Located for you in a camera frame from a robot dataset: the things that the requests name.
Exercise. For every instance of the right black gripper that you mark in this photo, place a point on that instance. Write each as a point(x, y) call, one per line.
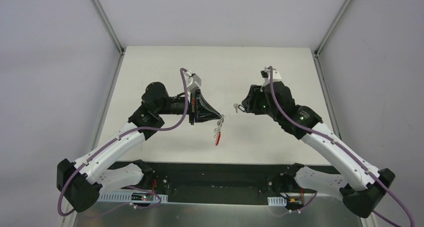
point(253, 99)

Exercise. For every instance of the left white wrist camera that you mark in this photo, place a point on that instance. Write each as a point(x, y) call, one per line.
point(193, 81)

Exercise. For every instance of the red handled metal keyring holder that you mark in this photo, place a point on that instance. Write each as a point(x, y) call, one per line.
point(217, 130)

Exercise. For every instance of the left aluminium frame post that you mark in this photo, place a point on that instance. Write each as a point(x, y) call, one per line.
point(103, 17)

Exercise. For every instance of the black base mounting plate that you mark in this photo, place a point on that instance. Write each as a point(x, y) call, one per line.
point(218, 183)

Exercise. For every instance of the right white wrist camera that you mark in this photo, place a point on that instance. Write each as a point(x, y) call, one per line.
point(270, 74)

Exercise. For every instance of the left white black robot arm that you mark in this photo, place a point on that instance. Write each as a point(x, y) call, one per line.
point(82, 181)

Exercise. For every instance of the white cable duct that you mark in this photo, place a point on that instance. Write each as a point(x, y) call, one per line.
point(137, 197)
point(277, 201)

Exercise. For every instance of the aluminium frame post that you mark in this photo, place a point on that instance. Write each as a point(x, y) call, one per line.
point(103, 17)
point(333, 27)

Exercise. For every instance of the silver key with black tag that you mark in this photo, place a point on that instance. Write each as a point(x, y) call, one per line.
point(239, 108)

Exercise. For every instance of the left white cable duct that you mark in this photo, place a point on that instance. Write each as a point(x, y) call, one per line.
point(137, 197)

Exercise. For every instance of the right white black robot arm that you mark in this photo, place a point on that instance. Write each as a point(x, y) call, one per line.
point(358, 184)

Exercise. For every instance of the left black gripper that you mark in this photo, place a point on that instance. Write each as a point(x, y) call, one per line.
point(192, 107)

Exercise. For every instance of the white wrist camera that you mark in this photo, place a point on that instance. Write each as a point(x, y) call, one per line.
point(193, 81)
point(270, 74)

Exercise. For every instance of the right aluminium frame post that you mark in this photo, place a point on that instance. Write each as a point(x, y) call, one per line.
point(333, 27)

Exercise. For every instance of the right white cable duct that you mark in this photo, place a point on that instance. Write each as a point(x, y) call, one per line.
point(277, 201)

